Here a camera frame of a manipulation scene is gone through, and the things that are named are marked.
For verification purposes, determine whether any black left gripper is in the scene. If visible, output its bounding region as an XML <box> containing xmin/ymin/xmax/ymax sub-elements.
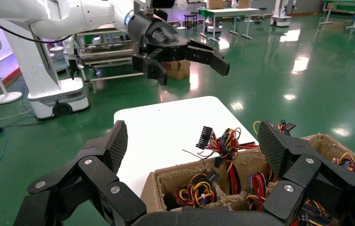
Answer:
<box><xmin>127</xmin><ymin>12</ymin><xmax>231</xmax><ymax>86</ymax></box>

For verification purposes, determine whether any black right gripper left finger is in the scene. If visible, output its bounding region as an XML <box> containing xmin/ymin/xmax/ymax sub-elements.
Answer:
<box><xmin>27</xmin><ymin>120</ymin><xmax>147</xmax><ymax>226</ymax></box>

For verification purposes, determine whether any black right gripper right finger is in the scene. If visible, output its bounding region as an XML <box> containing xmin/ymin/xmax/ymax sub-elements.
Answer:
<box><xmin>257</xmin><ymin>120</ymin><xmax>355</xmax><ymax>225</ymax></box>

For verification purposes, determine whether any grey power supply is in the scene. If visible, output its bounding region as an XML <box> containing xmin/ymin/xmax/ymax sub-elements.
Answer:
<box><xmin>253</xmin><ymin>119</ymin><xmax>297</xmax><ymax>135</ymax></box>
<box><xmin>245</xmin><ymin>165</ymin><xmax>278</xmax><ymax>212</ymax></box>
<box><xmin>291</xmin><ymin>198</ymin><xmax>334</xmax><ymax>226</ymax></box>
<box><xmin>331</xmin><ymin>152</ymin><xmax>355</xmax><ymax>174</ymax></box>
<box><xmin>173</xmin><ymin>169</ymin><xmax>221</xmax><ymax>209</ymax></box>
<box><xmin>182</xmin><ymin>126</ymin><xmax>261</xmax><ymax>196</ymax></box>

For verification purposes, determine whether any small brown cardboard box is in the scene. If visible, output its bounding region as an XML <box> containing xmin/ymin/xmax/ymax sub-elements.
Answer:
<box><xmin>163</xmin><ymin>60</ymin><xmax>191</xmax><ymax>80</ymax></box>

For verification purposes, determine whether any cardboard box with dividers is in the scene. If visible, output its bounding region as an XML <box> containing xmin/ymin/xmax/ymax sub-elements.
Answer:
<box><xmin>140</xmin><ymin>133</ymin><xmax>355</xmax><ymax>226</ymax></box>

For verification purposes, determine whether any black stool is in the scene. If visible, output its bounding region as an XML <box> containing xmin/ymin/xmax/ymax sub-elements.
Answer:
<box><xmin>183</xmin><ymin>13</ymin><xmax>198</xmax><ymax>31</ymax></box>

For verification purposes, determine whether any white table with green top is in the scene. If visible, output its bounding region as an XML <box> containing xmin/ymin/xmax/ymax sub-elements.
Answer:
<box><xmin>197</xmin><ymin>7</ymin><xmax>262</xmax><ymax>43</ymax></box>

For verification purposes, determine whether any metal shelf cart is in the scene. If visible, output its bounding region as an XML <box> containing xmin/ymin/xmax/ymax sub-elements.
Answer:
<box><xmin>74</xmin><ymin>23</ymin><xmax>146</xmax><ymax>90</ymax></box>

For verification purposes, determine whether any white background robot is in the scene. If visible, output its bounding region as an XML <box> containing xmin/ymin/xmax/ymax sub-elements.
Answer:
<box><xmin>269</xmin><ymin>0</ymin><xmax>298</xmax><ymax>27</ymax></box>

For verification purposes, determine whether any white robot body with base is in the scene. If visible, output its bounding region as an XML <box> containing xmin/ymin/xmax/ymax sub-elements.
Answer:
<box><xmin>5</xmin><ymin>32</ymin><xmax>91</xmax><ymax>121</ymax></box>

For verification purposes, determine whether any green topped long table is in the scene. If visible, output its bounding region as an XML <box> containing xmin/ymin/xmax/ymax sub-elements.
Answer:
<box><xmin>319</xmin><ymin>0</ymin><xmax>355</xmax><ymax>31</ymax></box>

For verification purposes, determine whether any small white pedestal fan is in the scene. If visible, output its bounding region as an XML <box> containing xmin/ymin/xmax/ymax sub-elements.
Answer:
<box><xmin>175</xmin><ymin>0</ymin><xmax>189</xmax><ymax>31</ymax></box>

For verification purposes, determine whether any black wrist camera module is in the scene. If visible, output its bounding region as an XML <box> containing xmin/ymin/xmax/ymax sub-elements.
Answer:
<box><xmin>133</xmin><ymin>0</ymin><xmax>177</xmax><ymax>16</ymax></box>

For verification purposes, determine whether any white floor cable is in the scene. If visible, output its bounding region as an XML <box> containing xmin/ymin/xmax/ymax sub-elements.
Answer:
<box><xmin>0</xmin><ymin>108</ymin><xmax>35</xmax><ymax>122</ymax></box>

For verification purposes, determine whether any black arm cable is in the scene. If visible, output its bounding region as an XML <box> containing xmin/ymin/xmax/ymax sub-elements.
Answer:
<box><xmin>0</xmin><ymin>14</ymin><xmax>75</xmax><ymax>44</ymax></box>

